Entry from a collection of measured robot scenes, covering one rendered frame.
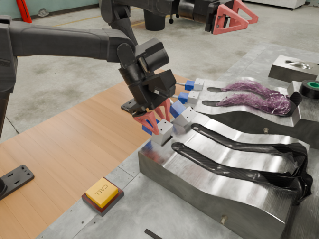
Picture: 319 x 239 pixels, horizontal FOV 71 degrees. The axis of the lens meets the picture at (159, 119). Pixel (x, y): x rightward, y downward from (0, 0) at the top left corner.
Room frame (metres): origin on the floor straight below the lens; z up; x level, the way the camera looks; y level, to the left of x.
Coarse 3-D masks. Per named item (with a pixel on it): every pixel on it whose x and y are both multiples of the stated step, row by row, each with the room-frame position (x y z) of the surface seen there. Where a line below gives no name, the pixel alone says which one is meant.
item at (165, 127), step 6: (132, 114) 0.54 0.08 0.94; (156, 120) 0.51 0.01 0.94; (162, 120) 0.50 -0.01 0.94; (144, 126) 0.49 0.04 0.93; (162, 126) 0.48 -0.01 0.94; (168, 126) 0.48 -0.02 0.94; (150, 132) 0.48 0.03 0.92; (162, 132) 0.45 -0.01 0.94; (168, 132) 0.47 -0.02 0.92; (156, 138) 0.46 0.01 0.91; (162, 138) 0.45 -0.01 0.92; (162, 144) 0.46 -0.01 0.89
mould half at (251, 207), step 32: (224, 128) 0.53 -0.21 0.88; (160, 160) 0.40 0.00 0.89; (224, 160) 0.40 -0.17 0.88; (256, 160) 0.37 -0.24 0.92; (288, 160) 0.36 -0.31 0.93; (192, 192) 0.32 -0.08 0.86; (224, 192) 0.29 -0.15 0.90; (256, 192) 0.27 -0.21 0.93; (256, 224) 0.23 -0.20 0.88; (288, 224) 0.24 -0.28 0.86
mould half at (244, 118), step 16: (208, 80) 0.90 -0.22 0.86; (256, 80) 0.83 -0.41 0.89; (208, 96) 0.76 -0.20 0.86; (224, 96) 0.75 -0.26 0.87; (304, 96) 0.68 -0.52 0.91; (208, 112) 0.66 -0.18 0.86; (224, 112) 0.63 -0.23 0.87; (240, 112) 0.61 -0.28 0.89; (256, 112) 0.61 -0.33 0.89; (304, 112) 0.58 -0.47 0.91; (240, 128) 0.61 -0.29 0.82; (256, 128) 0.59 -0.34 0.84; (272, 128) 0.57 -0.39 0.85; (288, 128) 0.56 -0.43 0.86; (304, 128) 0.54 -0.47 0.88
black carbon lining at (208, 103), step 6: (210, 90) 0.82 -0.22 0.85; (216, 90) 0.82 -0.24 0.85; (294, 96) 0.70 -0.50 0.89; (300, 96) 0.67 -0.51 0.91; (204, 102) 0.73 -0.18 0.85; (210, 102) 0.73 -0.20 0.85; (216, 102) 0.72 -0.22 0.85; (294, 102) 0.69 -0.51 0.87; (300, 102) 0.63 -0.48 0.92; (294, 108) 0.67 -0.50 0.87; (288, 114) 0.63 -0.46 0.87
